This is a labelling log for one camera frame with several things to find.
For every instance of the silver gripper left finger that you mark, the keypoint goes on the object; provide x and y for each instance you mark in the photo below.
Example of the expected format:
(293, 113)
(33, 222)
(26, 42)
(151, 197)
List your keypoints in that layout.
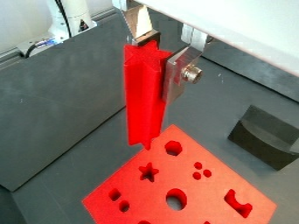
(141, 32)

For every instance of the black block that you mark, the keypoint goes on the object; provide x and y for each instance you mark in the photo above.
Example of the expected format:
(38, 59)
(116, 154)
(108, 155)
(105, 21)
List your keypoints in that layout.
(267, 137)

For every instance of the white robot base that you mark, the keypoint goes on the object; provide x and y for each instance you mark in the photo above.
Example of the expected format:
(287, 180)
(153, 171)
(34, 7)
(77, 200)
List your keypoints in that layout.
(69, 19)

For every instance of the aluminium frame rail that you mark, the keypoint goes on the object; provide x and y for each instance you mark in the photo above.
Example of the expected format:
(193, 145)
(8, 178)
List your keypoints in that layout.
(34, 45)

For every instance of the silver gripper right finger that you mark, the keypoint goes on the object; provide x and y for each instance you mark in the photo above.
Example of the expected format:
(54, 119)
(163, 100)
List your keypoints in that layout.
(180, 66)

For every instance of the red star-shaped peg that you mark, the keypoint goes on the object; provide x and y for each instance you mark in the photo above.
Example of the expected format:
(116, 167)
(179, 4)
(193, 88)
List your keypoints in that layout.
(144, 64)

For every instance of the red shape-sorting board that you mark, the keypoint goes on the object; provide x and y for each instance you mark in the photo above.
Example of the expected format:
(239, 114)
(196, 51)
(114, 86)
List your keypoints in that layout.
(176, 184)

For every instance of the dark grey raised plate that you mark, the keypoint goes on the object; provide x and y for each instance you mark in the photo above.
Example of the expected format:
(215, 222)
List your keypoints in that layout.
(56, 96)

